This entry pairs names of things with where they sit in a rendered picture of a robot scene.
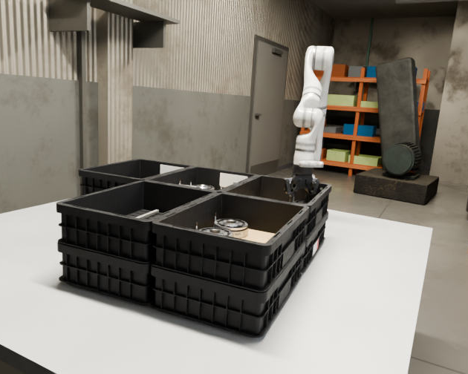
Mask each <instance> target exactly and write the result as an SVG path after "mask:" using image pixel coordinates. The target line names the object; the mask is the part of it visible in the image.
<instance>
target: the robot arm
mask: <svg viewBox="0 0 468 374"><path fill-rule="evenodd" d="M333 62H334V49H333V48H332V47H326V46H310V47H308V49H307V51H306V54H305V70H304V88H303V93H302V100H301V102H300V103H299V105H298V107H297V109H296V110H295V112H294V115H293V123H294V124H295V126H297V127H301V128H309V129H310V131H311V132H310V133H308V134H300V135H298V136H297V138H296V149H295V154H294V158H293V175H292V177H291V178H284V185H285V193H286V194H289V195H290V198H289V202H292V203H294V201H295V197H294V196H295V194H296V192H297V191H298V189H299V188H303V189H304V190H305V193H306V195H305V203H309V202H310V201H311V195H314V194H316V192H317V189H318V186H319V179H317V178H315V175H314V174H313V168H323V165H324V163H323V162H321V156H322V136H323V130H324V124H325V116H326V110H327V103H328V89H329V83H330V79H331V71H332V67H333ZM313 70H323V71H324V73H323V75H322V78H321V79H320V81H319V80H318V79H317V78H316V76H315V75H314V73H313ZM291 181H292V182H293V185H292V186H291V189H290V183H291ZM311 182H312V183H313V185H312V187H310V184H311Z"/></svg>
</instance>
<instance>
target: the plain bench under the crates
mask: <svg viewBox="0 0 468 374"><path fill-rule="evenodd" d="M57 202H59V201H57ZM57 202H53V203H47V204H43V205H40V206H34V207H30V208H26V209H20V210H16V211H10V212H6V213H3V214H0V360H1V361H3V362H4V363H6V364H9V365H10V366H12V367H14V368H16V369H17V370H19V371H21V372H23V373H24V374H408V371H409V362H410V358H411V353H412V345H413V340H414V336H415V328H416V323H417V315H418V311H419V306H420V298H421V294H422V289H423V281H424V277H425V272H426V264H427V259H428V255H429V247H430V242H431V238H432V230H433V228H429V227H424V226H416V225H412V224H408V223H400V222H395V221H391V220H384V219H379V218H374V217H366V216H362V215H358V214H350V213H346V212H341V211H334V210H330V209H327V211H328V219H327V220H326V223H325V226H326V228H325V235H324V237H325V240H324V242H323V243H322V245H321V246H320V247H319V250H318V251H317V253H316V254H315V255H314V257H313V259H312V261H311V262H310V263H309V265H308V267H307V269H306V270H305V271H304V272H303V273H301V274H302V276H301V278H300V279H299V281H298V282H297V284H296V285H295V287H294V288H293V290H292V292H291V293H290V295H289V296H288V298H287V300H286V301H285V302H284V304H283V306H282V308H281V309H280V310H279V312H278V314H277V315H276V317H275V318H274V319H273V321H272V323H271V325H270V326H269V327H268V329H267V331H266V333H265V334H264V335H263V336H262V337H260V338H252V337H249V336H246V335H242V334H239V333H236V332H231V331H229V330H225V329H222V328H218V327H214V326H211V325H209V324H204V323H201V322H198V321H194V320H191V319H188V318H183V317H181V316H178V315H173V314H170V313H168V312H163V311H160V310H159V309H155V308H152V307H151V304H147V305H139V304H136V303H132V302H130V301H125V300H122V299H119V298H115V297H112V296H109V295H105V294H102V293H99V292H95V291H91V290H89V289H84V288H82V287H78V286H75V285H71V284H69V283H66V282H63V281H60V280H59V277H60V276H62V265H60V264H59V262H60V261H62V253H61V252H58V251H57V242H58V239H60V238H62V227H61V226H59V223H61V214H60V213H57V212H56V203H57Z"/></svg>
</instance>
